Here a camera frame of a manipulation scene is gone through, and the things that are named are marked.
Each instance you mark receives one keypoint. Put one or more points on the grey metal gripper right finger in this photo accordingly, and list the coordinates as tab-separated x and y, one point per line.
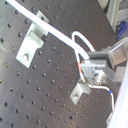
102	54

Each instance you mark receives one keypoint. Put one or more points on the small metal cable clip bracket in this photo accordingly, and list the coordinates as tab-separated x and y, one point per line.
78	90

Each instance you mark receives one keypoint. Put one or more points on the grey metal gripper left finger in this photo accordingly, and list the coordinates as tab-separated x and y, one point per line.
97	71

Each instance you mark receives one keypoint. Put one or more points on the black perforated breadboard plate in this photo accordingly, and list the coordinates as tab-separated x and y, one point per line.
38	96

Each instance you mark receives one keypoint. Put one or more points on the large metal cable clip bracket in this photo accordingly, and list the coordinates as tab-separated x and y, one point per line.
31	43

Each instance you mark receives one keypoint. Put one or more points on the aluminium frame post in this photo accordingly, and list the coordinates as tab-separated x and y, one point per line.
117	12

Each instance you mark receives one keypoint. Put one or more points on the blue object at edge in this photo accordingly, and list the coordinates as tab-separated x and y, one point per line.
122	28

